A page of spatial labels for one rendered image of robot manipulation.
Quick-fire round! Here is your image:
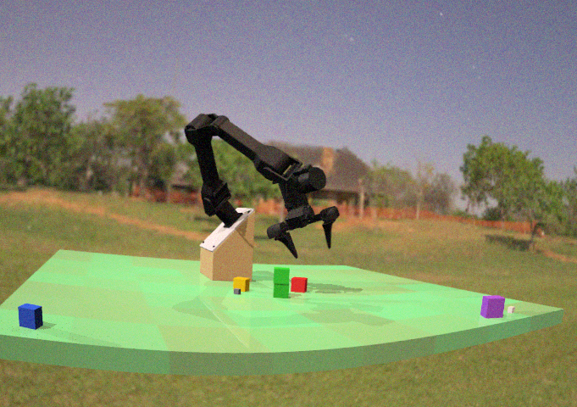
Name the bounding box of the green block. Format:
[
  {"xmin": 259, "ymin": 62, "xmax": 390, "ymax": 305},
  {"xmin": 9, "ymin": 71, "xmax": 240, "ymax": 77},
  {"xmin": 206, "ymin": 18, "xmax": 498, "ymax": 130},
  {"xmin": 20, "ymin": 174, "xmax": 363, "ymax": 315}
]
[
  {"xmin": 273, "ymin": 267, "xmax": 290, "ymax": 285},
  {"xmin": 274, "ymin": 284, "xmax": 289, "ymax": 298}
]

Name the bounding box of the blue cube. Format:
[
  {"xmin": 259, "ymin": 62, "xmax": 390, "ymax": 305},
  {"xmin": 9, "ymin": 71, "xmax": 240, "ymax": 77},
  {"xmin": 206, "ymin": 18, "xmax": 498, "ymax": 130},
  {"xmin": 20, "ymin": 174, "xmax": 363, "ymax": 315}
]
[{"xmin": 18, "ymin": 304, "xmax": 43, "ymax": 330}]

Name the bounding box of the red block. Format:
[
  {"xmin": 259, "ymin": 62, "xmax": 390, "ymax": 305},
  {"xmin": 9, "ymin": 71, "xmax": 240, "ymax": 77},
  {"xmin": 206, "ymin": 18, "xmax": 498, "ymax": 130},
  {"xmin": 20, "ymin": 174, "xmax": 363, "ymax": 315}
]
[{"xmin": 291, "ymin": 276, "xmax": 308, "ymax": 293}]

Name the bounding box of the purple cube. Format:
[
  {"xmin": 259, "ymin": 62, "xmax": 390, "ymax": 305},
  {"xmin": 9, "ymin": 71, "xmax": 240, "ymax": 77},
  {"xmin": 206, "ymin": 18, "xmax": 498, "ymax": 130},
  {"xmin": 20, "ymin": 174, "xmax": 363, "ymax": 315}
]
[{"xmin": 480, "ymin": 295, "xmax": 505, "ymax": 319}]

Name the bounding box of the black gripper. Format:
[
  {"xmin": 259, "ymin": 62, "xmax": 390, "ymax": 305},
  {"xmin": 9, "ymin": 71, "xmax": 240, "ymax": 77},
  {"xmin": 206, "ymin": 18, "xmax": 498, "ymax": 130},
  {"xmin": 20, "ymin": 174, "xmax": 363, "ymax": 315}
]
[{"xmin": 267, "ymin": 193, "xmax": 339, "ymax": 259}]

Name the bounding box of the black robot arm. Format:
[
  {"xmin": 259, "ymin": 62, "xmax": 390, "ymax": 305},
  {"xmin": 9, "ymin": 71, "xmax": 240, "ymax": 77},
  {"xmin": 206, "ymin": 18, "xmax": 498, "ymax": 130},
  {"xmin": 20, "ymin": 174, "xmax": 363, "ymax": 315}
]
[{"xmin": 185, "ymin": 113, "xmax": 326, "ymax": 231}]

